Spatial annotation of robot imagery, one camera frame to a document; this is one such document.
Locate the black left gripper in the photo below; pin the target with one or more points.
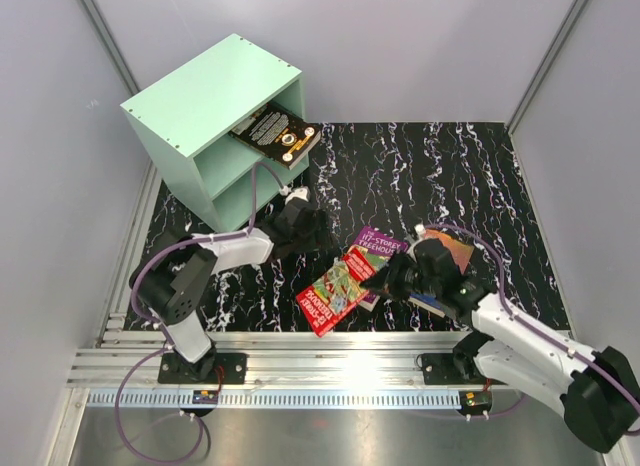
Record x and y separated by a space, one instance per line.
318 239

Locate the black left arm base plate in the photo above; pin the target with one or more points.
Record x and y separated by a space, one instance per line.
213 368

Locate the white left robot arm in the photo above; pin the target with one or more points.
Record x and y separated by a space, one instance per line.
166 290

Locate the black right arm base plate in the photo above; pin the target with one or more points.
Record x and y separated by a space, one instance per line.
448 369

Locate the white slotted cable duct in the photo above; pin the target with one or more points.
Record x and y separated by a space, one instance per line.
276 399

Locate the blue paperback book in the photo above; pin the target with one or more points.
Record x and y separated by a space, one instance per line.
461 254

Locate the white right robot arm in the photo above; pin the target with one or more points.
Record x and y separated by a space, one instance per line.
595 392

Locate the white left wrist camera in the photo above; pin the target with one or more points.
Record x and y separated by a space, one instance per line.
289 193

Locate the red paperback book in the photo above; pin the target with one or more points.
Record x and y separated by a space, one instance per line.
336 293

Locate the purple treehouse book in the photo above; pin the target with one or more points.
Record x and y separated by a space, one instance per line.
380 243

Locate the aluminium mounting rail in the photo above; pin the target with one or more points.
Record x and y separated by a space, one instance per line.
362 361

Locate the black marbled table mat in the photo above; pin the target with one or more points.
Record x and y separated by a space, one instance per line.
391 177

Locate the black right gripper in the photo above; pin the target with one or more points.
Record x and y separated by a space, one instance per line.
385 284

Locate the black paperback book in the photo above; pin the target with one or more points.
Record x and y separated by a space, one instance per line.
277 134

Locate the mint green wooden shelf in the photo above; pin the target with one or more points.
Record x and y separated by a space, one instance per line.
184 119

